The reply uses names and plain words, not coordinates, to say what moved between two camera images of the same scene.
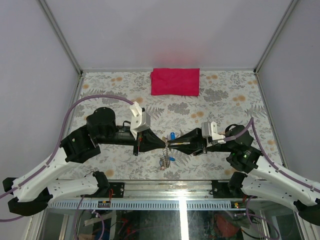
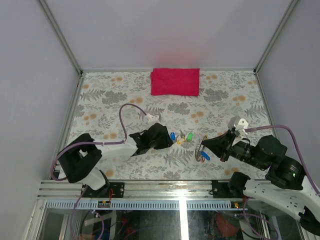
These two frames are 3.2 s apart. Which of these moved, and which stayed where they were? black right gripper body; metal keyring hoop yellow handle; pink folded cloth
Moved: metal keyring hoop yellow handle; black right gripper body
Stayed: pink folded cloth
